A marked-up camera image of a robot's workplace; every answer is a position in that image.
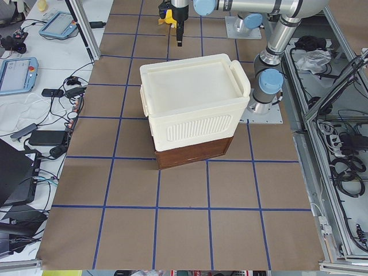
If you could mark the black laptop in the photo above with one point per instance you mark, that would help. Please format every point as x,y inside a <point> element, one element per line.
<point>18,172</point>

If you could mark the black power brick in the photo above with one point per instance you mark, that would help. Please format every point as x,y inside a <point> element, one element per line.
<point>47,138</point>

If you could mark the blue teach pendant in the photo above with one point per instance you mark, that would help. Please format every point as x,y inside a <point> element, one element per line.
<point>61,26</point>
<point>18,75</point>

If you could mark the cream plastic storage box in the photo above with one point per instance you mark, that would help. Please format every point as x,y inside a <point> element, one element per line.
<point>193,101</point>

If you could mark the dark wooden drawer cabinet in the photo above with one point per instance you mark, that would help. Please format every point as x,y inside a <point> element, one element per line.
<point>192,153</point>

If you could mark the white crumpled cloth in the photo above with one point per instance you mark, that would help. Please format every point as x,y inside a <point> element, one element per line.
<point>314,61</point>

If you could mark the aluminium frame post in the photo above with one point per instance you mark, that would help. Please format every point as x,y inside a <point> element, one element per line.
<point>78,13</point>

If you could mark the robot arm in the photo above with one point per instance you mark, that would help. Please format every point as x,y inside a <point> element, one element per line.
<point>278,34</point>

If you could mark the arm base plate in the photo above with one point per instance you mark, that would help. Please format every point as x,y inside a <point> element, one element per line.
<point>247,28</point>
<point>258,113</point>

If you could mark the yellow plush dinosaur toy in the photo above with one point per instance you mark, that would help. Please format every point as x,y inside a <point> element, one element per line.
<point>168,19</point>

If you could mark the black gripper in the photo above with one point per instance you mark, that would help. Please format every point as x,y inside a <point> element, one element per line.
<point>179,15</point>

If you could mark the blue teach pendant near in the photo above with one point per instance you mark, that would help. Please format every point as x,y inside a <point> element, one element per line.
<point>18,75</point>

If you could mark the blue teach pendant far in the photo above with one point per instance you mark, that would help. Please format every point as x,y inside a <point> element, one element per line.
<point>61,26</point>

